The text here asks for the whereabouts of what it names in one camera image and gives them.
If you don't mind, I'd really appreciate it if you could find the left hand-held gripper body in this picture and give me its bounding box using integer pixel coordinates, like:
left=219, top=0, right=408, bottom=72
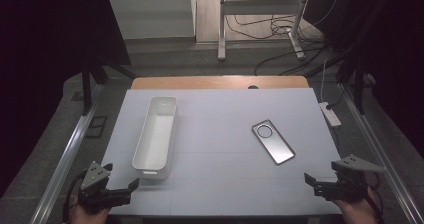
left=78, top=161, right=133, bottom=215

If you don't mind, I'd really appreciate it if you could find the person's left hand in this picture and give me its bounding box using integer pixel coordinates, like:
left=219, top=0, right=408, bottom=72
left=68, top=197, right=111, bottom=224

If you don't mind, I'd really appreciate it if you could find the white plastic bin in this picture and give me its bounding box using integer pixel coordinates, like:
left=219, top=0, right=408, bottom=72
left=131, top=96, right=179, bottom=180

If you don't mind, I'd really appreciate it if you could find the white cabinet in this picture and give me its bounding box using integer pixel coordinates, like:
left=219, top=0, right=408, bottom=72
left=106, top=0, right=198, bottom=41

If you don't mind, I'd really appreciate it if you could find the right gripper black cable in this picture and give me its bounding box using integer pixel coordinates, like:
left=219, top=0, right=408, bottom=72
left=364, top=172, right=385, bottom=224

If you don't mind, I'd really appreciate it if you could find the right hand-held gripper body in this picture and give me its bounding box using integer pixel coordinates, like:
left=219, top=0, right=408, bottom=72
left=314, top=154, right=388, bottom=203

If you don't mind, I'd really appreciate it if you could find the dark curtain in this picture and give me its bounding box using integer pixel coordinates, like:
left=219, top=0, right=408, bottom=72
left=304, top=0, right=424, bottom=158
left=0, top=0, right=132, bottom=198

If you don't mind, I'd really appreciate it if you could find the white cable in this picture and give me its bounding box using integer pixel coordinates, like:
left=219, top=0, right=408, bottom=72
left=319, top=58, right=329, bottom=103

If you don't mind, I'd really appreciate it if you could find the wooden table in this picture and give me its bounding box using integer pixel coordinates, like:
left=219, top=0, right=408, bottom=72
left=130, top=75, right=310, bottom=91

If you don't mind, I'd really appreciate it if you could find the black plug cable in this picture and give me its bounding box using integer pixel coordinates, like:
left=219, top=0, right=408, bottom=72
left=326, top=87, right=348, bottom=111

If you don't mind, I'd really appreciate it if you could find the white board sheet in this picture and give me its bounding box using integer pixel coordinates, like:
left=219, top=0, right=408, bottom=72
left=101, top=87, right=343, bottom=217

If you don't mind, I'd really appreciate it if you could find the aluminium rail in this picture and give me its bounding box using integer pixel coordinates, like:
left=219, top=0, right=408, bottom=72
left=338, top=83, right=424, bottom=224
left=29, top=83, right=105, bottom=224

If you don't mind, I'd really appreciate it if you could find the person's right hand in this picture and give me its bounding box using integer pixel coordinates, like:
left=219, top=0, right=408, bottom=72
left=333, top=187, right=379, bottom=224

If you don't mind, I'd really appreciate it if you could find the white desk frame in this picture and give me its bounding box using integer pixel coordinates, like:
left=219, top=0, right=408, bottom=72
left=217, top=0, right=313, bottom=62

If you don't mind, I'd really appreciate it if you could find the black metal stand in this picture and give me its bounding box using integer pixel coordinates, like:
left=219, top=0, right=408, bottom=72
left=80, top=58, right=136, bottom=117
left=336, top=58, right=376, bottom=115

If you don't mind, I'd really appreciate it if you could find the black floor plate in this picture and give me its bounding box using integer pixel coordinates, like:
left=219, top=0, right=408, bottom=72
left=84, top=115, right=109, bottom=139

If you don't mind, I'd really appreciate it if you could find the black cable tangle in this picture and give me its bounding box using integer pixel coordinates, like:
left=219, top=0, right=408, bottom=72
left=224, top=0, right=341, bottom=77

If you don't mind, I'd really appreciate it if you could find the white power strip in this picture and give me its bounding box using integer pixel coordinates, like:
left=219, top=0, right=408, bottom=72
left=318, top=101, right=343, bottom=128

